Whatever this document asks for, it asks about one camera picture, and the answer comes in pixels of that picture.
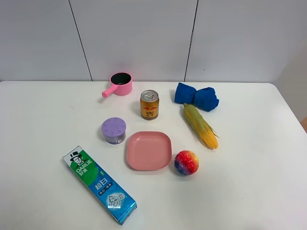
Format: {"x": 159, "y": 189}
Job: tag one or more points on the blue folded towel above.
{"x": 204, "y": 99}

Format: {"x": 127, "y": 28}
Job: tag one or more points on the green blue toothpaste box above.
{"x": 110, "y": 194}

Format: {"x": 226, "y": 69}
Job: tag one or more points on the toy corn cob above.
{"x": 202, "y": 129}

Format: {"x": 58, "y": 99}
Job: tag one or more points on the rainbow coloured ball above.
{"x": 186, "y": 162}

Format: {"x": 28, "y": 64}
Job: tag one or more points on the pink square plate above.
{"x": 149, "y": 150}

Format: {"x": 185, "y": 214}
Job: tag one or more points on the purple air freshener jar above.
{"x": 114, "y": 130}

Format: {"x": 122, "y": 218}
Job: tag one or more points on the pink toy saucepan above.
{"x": 121, "y": 84}

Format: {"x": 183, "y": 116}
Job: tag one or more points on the gold drink can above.
{"x": 149, "y": 103}

